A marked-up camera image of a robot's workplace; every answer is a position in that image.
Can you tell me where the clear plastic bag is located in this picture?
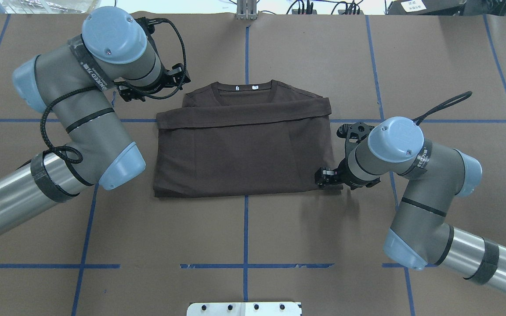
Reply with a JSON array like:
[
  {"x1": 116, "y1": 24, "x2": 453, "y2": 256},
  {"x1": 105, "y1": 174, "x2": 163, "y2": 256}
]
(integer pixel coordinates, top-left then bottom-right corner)
[{"x1": 0, "y1": 0, "x2": 101, "y2": 14}]

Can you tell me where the brown t-shirt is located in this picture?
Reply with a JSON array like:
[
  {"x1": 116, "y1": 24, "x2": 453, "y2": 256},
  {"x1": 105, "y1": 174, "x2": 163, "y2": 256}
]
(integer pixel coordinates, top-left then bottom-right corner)
[{"x1": 153, "y1": 80, "x2": 335, "y2": 198}]

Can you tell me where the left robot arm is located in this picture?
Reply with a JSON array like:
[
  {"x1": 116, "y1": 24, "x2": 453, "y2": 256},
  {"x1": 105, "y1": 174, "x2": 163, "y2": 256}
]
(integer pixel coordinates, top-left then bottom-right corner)
[{"x1": 0, "y1": 6, "x2": 189, "y2": 236}]

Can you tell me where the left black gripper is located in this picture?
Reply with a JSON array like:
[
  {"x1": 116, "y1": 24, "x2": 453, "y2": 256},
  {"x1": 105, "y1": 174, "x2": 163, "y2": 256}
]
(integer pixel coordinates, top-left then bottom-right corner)
[{"x1": 147, "y1": 63, "x2": 191, "y2": 94}]

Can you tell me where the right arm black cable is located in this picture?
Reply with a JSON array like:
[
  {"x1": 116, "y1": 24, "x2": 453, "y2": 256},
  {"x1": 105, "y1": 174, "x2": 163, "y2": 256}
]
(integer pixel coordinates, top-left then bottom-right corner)
[{"x1": 413, "y1": 90, "x2": 473, "y2": 125}]

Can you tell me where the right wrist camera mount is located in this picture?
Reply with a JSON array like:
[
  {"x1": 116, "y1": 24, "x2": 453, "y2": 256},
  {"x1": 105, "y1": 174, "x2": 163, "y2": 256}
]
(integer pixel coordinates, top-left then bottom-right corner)
[{"x1": 336, "y1": 122, "x2": 375, "y2": 157}]

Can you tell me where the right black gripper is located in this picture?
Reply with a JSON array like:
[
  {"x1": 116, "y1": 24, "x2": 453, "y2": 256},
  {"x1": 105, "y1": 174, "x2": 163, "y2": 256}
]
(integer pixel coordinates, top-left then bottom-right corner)
[{"x1": 315, "y1": 158, "x2": 381, "y2": 190}]

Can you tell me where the aluminium frame post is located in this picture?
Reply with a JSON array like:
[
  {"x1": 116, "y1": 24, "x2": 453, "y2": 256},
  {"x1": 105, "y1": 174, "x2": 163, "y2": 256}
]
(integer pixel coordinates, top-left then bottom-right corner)
[{"x1": 233, "y1": 0, "x2": 258, "y2": 20}]

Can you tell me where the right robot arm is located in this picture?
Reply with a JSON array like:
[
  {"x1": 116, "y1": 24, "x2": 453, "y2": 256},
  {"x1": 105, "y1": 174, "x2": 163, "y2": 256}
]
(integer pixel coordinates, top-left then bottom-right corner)
[{"x1": 314, "y1": 116, "x2": 506, "y2": 293}]

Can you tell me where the white pedestal column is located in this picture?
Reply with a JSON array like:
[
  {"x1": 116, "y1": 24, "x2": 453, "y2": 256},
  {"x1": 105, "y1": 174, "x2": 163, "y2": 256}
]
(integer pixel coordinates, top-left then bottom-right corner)
[{"x1": 186, "y1": 302, "x2": 303, "y2": 316}]

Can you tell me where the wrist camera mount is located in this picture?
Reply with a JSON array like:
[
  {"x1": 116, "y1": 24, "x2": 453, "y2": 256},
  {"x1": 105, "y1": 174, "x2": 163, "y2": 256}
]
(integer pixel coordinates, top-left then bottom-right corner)
[
  {"x1": 336, "y1": 122, "x2": 375, "y2": 157},
  {"x1": 135, "y1": 17, "x2": 161, "y2": 38}
]

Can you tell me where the black box with label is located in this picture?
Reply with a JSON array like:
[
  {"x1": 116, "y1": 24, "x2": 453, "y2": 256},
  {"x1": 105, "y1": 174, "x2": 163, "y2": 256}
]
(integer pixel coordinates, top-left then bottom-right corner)
[{"x1": 386, "y1": 0, "x2": 466, "y2": 16}]

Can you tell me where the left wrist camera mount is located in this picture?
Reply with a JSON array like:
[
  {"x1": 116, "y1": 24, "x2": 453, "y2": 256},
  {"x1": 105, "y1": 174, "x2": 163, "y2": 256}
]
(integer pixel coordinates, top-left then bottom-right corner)
[{"x1": 135, "y1": 17, "x2": 161, "y2": 38}]

